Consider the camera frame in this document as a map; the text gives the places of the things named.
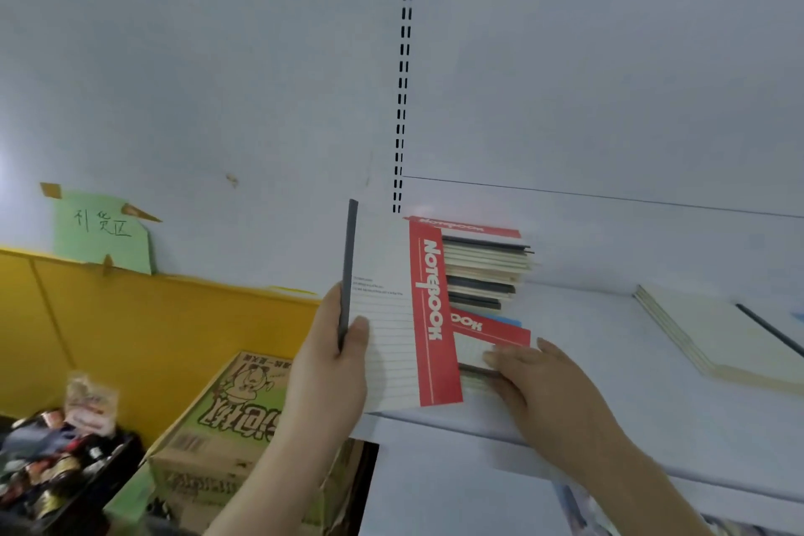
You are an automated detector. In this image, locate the person's right hand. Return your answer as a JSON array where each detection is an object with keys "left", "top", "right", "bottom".
[{"left": 482, "top": 338, "right": 636, "bottom": 480}]

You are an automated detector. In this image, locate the person's left hand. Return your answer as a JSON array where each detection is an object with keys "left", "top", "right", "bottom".
[{"left": 279, "top": 284, "right": 372, "bottom": 449}]

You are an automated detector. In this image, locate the red-striped white notebook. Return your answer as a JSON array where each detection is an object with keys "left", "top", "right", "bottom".
[{"left": 338, "top": 198, "right": 466, "bottom": 415}]

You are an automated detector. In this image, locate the stack of notebooks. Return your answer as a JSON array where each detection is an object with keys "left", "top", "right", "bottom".
[{"left": 405, "top": 214, "right": 539, "bottom": 395}]

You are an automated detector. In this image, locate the plain cream notebook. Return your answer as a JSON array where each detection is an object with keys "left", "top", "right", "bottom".
[{"left": 632, "top": 282, "right": 804, "bottom": 397}]

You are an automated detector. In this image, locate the blue-striped white notebook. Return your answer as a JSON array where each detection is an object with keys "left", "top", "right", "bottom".
[{"left": 735, "top": 302, "right": 804, "bottom": 361}]

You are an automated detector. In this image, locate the person's left forearm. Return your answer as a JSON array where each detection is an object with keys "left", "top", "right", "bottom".
[{"left": 204, "top": 419, "right": 343, "bottom": 536}]

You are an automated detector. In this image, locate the person's right forearm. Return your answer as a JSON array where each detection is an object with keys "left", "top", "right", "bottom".
[{"left": 564, "top": 435, "right": 714, "bottom": 536}]

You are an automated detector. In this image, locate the green printed cardboard box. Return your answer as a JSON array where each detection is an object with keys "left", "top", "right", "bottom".
[{"left": 147, "top": 350, "right": 372, "bottom": 536}]

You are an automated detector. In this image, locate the heap of small packets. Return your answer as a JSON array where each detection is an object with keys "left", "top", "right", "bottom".
[{"left": 555, "top": 482, "right": 761, "bottom": 536}]

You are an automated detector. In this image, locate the black plastic crate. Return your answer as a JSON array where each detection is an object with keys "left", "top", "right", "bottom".
[{"left": 0, "top": 415, "right": 147, "bottom": 536}]

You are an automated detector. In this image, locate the green paper sign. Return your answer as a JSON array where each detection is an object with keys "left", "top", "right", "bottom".
[{"left": 40, "top": 182, "right": 162, "bottom": 276}]

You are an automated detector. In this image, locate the black basket of items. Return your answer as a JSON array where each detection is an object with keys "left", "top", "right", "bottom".
[{"left": 0, "top": 372, "right": 126, "bottom": 518}]

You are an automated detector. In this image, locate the white slotted shelf upright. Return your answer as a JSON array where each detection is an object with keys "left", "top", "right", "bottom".
[{"left": 392, "top": 0, "right": 415, "bottom": 215}]

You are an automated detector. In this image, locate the white shelf back panel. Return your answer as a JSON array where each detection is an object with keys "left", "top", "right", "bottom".
[{"left": 401, "top": 0, "right": 804, "bottom": 317}]

